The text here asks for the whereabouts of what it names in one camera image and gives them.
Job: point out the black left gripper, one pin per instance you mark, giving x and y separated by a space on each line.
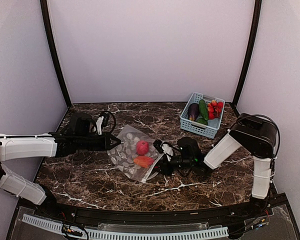
106 145

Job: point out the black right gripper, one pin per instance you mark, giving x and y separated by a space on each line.
163 164

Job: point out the clear zip top bag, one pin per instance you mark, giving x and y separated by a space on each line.
123 155

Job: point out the pink fake fruit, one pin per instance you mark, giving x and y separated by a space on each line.
142 147

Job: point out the green fake lime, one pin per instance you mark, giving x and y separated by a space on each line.
202 121

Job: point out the purple fake eggplant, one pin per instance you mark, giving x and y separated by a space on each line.
193 111

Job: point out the green fake vegetable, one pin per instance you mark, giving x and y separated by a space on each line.
203 109

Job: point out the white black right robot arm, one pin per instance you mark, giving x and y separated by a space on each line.
256 134

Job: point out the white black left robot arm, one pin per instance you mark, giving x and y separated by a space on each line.
81 133

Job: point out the light blue perforated basket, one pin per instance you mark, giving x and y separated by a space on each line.
213 126

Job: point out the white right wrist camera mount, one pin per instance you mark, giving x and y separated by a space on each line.
168 151

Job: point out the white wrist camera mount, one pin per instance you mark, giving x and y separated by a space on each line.
168 151
102 122

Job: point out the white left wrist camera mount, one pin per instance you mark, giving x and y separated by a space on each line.
102 122

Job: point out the black front mounting rail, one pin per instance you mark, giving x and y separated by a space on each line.
217 215

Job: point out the white slotted cable duct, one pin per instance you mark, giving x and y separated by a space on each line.
193 231

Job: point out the black corner frame post left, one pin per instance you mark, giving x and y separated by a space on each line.
53 52

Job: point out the black corner frame post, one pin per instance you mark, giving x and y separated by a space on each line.
248 52
53 52

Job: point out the black corner frame post right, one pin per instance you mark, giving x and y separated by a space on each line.
248 52

